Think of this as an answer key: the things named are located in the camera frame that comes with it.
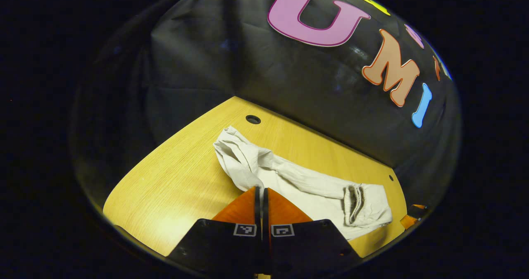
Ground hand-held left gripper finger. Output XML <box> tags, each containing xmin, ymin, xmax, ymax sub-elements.
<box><xmin>168</xmin><ymin>186</ymin><xmax>264</xmax><ymax>277</ymax></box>
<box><xmin>264</xmin><ymin>187</ymin><xmax>364</xmax><ymax>276</ymax></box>

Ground white jeans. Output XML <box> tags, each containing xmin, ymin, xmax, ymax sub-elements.
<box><xmin>213</xmin><ymin>126</ymin><xmax>393</xmax><ymax>241</ymax></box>

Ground black backdrop cloth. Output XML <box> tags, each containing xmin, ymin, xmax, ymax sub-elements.
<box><xmin>70</xmin><ymin>0</ymin><xmax>461</xmax><ymax>213</ymax></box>

